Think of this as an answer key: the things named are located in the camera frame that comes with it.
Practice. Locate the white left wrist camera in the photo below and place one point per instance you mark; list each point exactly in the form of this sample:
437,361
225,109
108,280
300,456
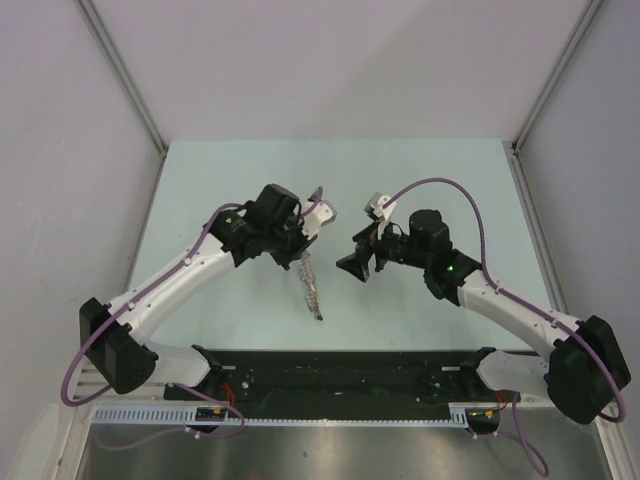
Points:
315,215

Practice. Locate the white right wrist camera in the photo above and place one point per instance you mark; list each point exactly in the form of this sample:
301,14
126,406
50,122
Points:
380,209

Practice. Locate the left aluminium frame post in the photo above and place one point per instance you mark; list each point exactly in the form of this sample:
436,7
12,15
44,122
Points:
115,62

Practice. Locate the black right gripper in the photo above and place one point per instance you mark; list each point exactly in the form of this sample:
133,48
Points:
368,244

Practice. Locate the aluminium frame post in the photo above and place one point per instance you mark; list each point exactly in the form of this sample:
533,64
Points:
115,62
570,49

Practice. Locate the white slotted cable duct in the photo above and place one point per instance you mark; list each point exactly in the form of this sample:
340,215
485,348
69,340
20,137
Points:
203,415

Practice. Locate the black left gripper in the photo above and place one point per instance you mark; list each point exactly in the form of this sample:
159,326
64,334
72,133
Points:
302,244

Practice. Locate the aluminium rail profile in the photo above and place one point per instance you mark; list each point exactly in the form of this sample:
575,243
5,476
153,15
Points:
89,381

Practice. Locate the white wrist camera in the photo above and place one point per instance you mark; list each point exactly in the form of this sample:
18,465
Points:
315,215
380,209

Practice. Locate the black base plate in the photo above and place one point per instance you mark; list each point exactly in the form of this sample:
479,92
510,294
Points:
435,376

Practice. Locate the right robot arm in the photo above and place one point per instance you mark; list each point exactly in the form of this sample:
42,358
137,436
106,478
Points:
576,364

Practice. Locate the right aluminium frame post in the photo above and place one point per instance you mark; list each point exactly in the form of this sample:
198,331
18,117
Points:
570,49

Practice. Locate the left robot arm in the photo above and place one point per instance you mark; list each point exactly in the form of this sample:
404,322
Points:
117,336

